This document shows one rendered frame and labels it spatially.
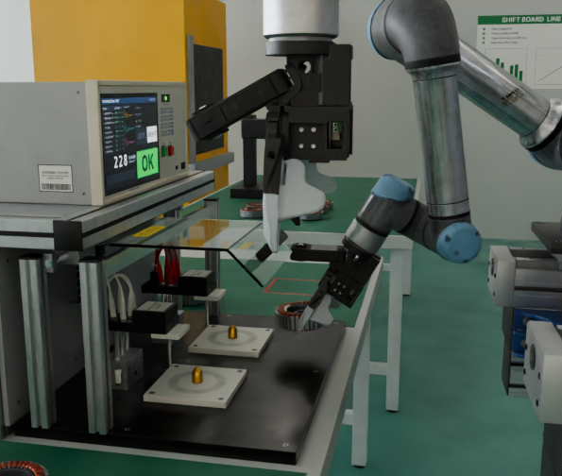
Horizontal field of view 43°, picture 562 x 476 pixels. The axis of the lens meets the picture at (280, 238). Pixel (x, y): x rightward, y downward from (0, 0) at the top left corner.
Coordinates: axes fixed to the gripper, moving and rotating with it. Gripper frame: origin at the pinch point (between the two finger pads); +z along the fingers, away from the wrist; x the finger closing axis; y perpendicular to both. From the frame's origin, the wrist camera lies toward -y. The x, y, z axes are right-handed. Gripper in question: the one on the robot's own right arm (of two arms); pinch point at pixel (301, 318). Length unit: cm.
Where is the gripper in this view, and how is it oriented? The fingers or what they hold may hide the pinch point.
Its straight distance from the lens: 151.8
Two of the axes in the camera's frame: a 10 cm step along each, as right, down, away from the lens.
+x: 2.0, -2.0, 9.6
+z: -4.9, 8.3, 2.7
